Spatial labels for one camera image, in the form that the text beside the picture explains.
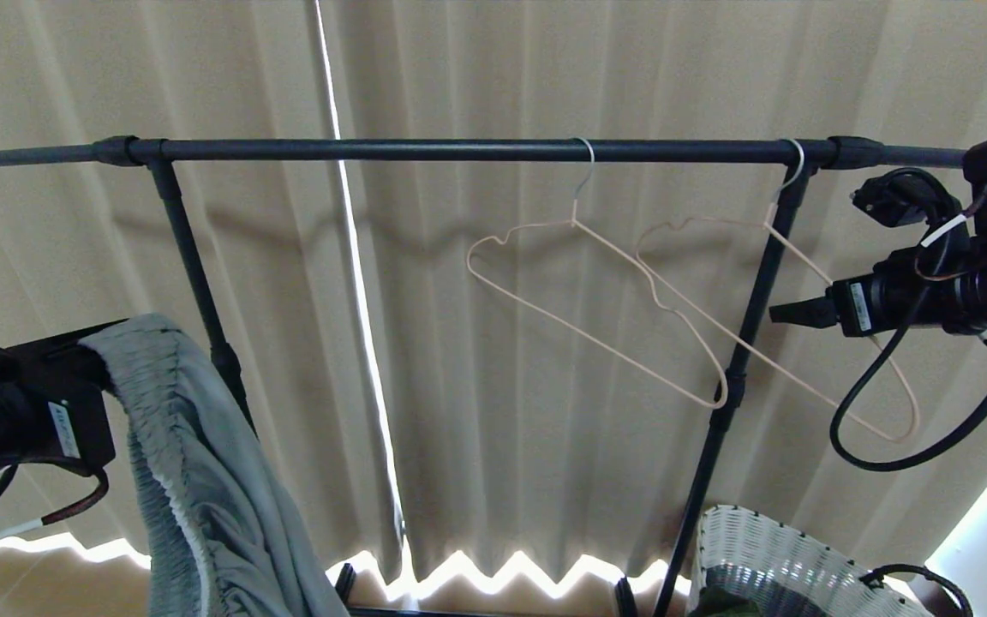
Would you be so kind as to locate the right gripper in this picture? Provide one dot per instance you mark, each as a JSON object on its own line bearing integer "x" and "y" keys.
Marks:
{"x": 888, "y": 300}

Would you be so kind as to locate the pink clothes hanger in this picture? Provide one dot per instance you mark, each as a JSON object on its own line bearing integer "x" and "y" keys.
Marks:
{"x": 769, "y": 216}
{"x": 573, "y": 210}

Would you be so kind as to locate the pale grey shorts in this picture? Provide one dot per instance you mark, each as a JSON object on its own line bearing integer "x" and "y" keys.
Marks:
{"x": 202, "y": 480}

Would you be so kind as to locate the white laundry basket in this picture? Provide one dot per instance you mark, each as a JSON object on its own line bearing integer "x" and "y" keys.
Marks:
{"x": 768, "y": 548}

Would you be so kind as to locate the black clothes rack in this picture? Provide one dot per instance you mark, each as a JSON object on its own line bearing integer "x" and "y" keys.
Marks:
{"x": 459, "y": 151}

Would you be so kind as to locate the green garment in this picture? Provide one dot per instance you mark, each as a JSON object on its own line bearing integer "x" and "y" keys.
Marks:
{"x": 725, "y": 604}

